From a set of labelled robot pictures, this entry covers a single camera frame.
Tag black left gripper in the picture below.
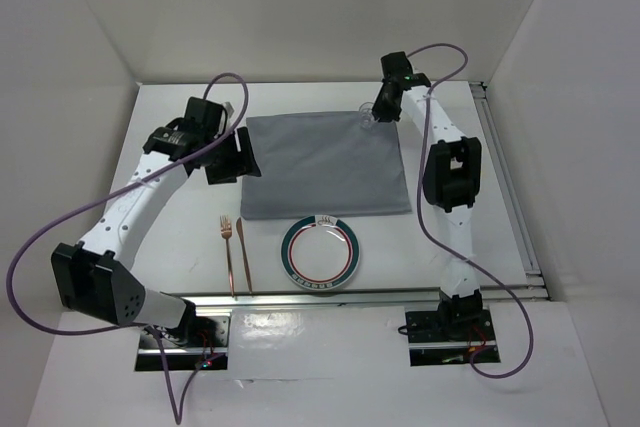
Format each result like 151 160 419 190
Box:
203 125 260 185

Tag clear plastic cup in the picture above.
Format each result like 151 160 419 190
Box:
358 102 376 130

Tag copper fork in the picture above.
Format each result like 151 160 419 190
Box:
220 215 236 298

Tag grey cloth placemat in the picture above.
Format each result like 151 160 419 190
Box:
240 111 411 220

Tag white plate green red rim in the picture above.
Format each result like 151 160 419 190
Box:
280 215 361 293

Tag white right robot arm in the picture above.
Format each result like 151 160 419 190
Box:
372 51 483 341

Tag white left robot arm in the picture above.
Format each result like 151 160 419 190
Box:
51 97 261 346

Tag copper knife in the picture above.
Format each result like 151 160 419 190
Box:
236 217 254 296

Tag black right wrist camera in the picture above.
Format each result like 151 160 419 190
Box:
399 72 431 91

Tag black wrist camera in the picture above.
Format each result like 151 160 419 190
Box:
399 72 431 91
143 127 199 160

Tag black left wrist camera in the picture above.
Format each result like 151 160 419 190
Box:
143 127 199 160

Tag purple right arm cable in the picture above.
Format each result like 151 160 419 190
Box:
405 42 535 379

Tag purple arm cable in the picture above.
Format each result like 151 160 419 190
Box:
6 71 250 426
405 42 535 379

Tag aluminium right side rail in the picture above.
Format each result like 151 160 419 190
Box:
469 82 549 297

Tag aluminium rail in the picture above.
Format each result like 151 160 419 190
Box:
185 284 550 309
469 82 549 297

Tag aluminium front rail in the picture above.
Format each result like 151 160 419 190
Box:
185 284 550 309

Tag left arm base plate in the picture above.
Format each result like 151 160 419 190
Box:
134 312 231 372

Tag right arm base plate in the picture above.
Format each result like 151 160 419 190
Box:
398 309 500 367

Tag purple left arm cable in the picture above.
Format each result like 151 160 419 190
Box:
6 71 250 426

